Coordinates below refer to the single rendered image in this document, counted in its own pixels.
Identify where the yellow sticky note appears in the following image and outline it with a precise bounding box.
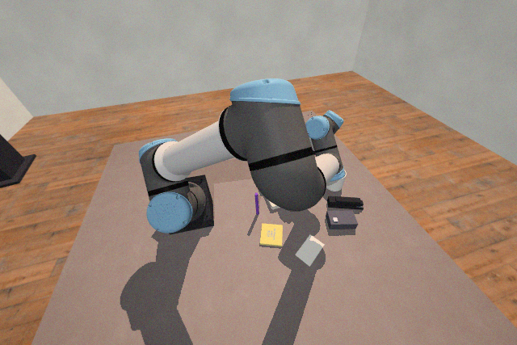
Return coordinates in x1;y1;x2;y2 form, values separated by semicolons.
260;223;283;246

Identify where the white ceramic mug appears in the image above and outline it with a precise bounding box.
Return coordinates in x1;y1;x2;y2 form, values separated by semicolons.
326;170;347;191

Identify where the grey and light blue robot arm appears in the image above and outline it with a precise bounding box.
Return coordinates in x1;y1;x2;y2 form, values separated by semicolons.
139;78;345;234

